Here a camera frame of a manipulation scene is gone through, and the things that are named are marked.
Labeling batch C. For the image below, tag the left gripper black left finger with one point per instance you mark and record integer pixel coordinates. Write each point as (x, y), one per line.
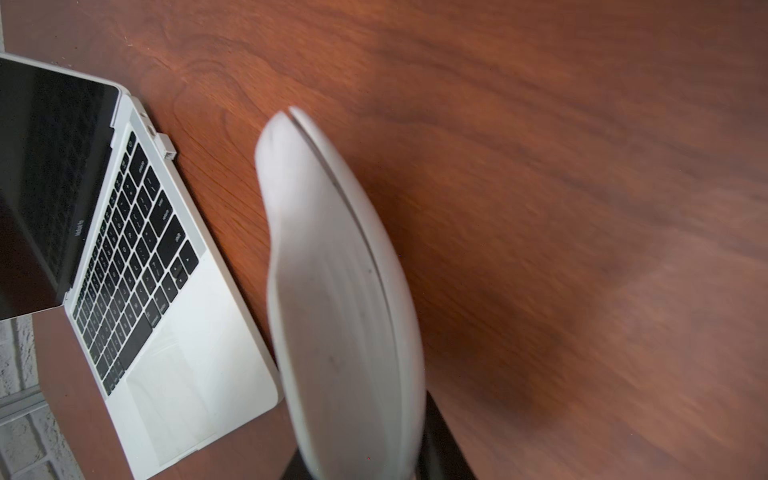
(296, 469)

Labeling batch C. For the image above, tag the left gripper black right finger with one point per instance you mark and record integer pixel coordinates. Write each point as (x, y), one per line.
(440, 457)

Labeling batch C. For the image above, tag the white wireless mouse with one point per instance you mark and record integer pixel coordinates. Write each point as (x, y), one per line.
(342, 318)

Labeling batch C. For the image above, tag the small white usb receiver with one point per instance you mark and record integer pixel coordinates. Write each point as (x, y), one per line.
(165, 147)

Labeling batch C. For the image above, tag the silver open laptop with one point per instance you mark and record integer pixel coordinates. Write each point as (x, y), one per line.
(95, 222)

